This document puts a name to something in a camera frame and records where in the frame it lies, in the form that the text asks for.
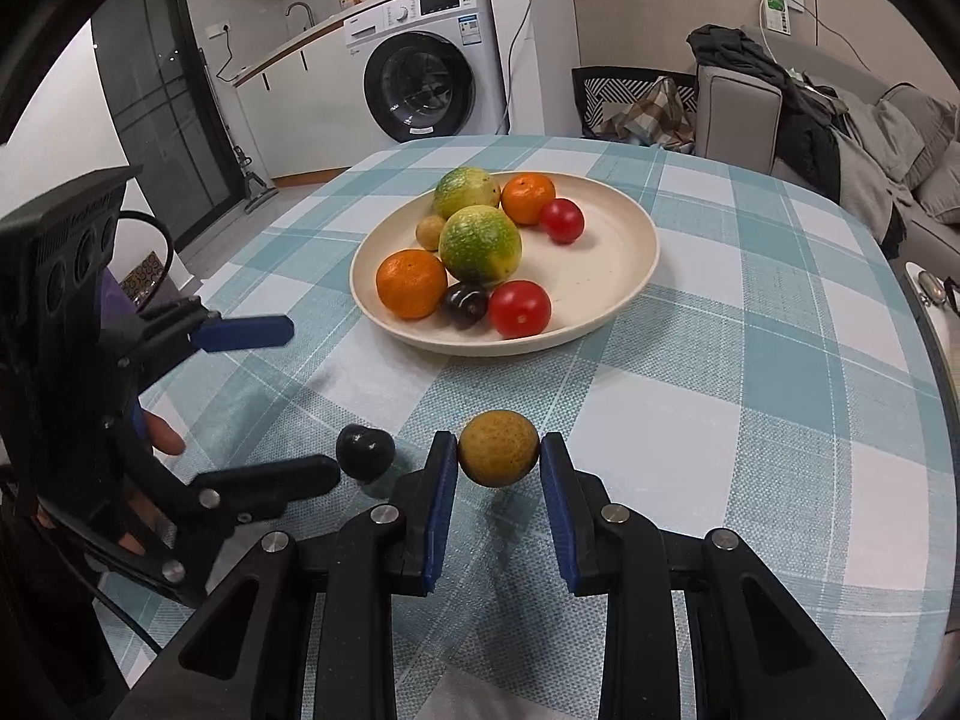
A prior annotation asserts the speckled yellow-brown round fruit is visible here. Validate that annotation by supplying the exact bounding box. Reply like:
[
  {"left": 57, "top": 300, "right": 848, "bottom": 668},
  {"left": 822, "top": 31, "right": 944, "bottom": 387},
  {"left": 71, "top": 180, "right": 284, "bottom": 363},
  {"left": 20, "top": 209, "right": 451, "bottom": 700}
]
[{"left": 458, "top": 410, "right": 541, "bottom": 487}]

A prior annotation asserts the red tomato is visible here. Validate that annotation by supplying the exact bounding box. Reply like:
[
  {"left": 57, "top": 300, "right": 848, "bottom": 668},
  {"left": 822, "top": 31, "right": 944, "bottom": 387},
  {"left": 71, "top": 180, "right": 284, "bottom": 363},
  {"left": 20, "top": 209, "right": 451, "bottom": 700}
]
[
  {"left": 489, "top": 280, "right": 553, "bottom": 339},
  {"left": 538, "top": 198, "right": 585, "bottom": 244}
]

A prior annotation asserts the grey pillow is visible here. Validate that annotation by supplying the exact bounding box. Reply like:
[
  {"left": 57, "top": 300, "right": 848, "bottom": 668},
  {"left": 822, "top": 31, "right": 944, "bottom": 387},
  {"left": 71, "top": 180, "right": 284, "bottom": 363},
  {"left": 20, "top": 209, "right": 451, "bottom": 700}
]
[
  {"left": 918, "top": 162, "right": 960, "bottom": 227},
  {"left": 876, "top": 81, "right": 960, "bottom": 193}
]

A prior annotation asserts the dark purple plum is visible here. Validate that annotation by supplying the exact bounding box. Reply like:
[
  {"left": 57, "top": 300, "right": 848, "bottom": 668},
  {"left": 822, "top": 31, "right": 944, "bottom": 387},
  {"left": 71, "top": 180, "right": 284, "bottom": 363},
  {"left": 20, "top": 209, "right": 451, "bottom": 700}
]
[
  {"left": 441, "top": 283, "right": 491, "bottom": 329},
  {"left": 335, "top": 424, "right": 396, "bottom": 482}
]

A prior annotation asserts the black glass door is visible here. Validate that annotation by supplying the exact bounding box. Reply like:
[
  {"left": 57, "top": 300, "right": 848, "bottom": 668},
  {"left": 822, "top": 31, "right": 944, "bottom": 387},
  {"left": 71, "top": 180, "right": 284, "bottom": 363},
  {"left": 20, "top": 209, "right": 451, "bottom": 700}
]
[{"left": 93, "top": 0, "right": 250, "bottom": 257}]

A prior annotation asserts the black chair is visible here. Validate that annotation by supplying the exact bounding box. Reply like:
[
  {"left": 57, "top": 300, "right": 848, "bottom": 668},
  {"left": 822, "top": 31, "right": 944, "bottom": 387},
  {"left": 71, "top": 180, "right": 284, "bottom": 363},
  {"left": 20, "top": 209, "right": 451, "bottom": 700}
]
[{"left": 571, "top": 66, "right": 700, "bottom": 148}]

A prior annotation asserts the white washing machine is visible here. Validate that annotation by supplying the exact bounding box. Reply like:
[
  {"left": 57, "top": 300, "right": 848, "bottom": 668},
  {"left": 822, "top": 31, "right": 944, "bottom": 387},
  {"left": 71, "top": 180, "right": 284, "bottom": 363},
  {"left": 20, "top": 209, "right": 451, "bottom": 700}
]
[{"left": 343, "top": 0, "right": 505, "bottom": 145}]

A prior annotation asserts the brown plaid cloth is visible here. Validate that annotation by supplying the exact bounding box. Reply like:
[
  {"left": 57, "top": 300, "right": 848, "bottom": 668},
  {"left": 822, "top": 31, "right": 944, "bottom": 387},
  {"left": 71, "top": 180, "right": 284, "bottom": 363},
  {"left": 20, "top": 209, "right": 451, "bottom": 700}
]
[{"left": 603, "top": 75, "right": 700, "bottom": 155}]

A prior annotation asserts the green mottled citrus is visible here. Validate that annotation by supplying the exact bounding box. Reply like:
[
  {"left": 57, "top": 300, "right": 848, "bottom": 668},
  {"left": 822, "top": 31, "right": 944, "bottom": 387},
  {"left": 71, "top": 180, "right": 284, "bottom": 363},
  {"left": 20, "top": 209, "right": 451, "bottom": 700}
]
[{"left": 439, "top": 205, "right": 523, "bottom": 286}]

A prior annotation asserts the person's left hand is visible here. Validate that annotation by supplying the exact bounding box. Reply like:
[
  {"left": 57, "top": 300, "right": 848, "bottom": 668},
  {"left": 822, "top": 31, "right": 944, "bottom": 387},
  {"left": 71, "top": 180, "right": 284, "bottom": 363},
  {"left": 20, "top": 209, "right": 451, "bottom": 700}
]
[{"left": 112, "top": 411, "right": 187, "bottom": 557}]

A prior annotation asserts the white kitchen cabinet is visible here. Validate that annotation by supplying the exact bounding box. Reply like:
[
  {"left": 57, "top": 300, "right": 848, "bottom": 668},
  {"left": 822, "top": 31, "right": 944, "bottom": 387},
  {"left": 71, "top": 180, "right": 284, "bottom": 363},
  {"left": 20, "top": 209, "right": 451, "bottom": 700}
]
[{"left": 232, "top": 15, "right": 376, "bottom": 185}]

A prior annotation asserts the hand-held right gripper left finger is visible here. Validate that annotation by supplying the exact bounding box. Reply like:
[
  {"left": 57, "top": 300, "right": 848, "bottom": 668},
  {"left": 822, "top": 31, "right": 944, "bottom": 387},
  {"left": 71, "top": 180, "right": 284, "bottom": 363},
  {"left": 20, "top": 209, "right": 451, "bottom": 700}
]
[{"left": 111, "top": 431, "right": 460, "bottom": 720}]

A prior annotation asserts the cream round plate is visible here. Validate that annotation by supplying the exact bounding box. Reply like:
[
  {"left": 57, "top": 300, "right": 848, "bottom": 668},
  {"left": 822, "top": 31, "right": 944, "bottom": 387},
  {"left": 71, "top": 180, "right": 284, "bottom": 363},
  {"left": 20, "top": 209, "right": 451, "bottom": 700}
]
[{"left": 350, "top": 171, "right": 659, "bottom": 357}]

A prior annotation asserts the teal plaid tablecloth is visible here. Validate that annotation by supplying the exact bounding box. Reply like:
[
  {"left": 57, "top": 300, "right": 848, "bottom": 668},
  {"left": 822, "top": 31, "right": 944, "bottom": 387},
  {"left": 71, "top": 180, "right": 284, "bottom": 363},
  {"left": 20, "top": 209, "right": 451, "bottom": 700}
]
[{"left": 90, "top": 135, "right": 958, "bottom": 720}]

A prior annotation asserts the small orange tangerine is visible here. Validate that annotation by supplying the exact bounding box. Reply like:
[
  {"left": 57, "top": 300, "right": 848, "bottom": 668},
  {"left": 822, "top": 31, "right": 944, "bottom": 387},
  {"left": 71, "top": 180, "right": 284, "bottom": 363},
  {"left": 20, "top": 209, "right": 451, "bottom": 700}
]
[{"left": 501, "top": 173, "right": 557, "bottom": 227}]

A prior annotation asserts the black cable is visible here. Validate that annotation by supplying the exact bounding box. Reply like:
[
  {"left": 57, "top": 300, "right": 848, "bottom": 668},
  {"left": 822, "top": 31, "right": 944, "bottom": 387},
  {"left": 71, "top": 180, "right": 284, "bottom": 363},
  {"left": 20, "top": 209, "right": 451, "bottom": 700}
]
[{"left": 112, "top": 210, "right": 178, "bottom": 308}]

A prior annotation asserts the pile of dark clothes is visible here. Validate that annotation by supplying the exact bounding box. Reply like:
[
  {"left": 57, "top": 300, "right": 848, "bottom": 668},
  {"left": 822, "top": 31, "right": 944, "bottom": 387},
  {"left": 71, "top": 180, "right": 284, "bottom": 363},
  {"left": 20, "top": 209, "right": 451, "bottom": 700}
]
[{"left": 686, "top": 24, "right": 905, "bottom": 257}]

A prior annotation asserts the large orange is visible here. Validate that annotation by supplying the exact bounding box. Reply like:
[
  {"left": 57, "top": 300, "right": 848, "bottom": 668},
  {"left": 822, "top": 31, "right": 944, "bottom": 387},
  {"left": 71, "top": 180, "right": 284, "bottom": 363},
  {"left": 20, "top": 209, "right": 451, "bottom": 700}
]
[{"left": 376, "top": 248, "right": 449, "bottom": 320}]

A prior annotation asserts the large yellow-green citrus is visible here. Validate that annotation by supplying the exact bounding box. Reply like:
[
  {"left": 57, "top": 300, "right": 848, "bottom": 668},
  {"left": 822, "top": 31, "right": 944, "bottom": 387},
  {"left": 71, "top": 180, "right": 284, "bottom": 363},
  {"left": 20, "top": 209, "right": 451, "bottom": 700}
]
[{"left": 433, "top": 166, "right": 502, "bottom": 220}]

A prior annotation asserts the grey sofa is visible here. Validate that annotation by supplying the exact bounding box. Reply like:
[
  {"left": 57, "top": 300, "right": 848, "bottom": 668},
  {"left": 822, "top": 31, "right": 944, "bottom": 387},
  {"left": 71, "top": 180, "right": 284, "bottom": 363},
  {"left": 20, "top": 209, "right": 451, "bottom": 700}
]
[{"left": 694, "top": 22, "right": 960, "bottom": 257}]

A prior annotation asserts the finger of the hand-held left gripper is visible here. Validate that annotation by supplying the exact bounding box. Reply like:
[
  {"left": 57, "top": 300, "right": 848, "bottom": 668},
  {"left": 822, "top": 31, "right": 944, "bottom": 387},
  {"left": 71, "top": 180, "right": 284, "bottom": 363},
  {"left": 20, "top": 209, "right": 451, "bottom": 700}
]
[
  {"left": 124, "top": 298, "right": 296, "bottom": 391},
  {"left": 180, "top": 454, "right": 343, "bottom": 537}
]

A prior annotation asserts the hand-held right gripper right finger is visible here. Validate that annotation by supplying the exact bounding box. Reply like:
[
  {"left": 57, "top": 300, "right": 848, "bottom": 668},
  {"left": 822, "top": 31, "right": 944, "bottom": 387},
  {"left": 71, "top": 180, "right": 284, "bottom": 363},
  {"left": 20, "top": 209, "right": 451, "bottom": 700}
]
[{"left": 540, "top": 433, "right": 886, "bottom": 720}]

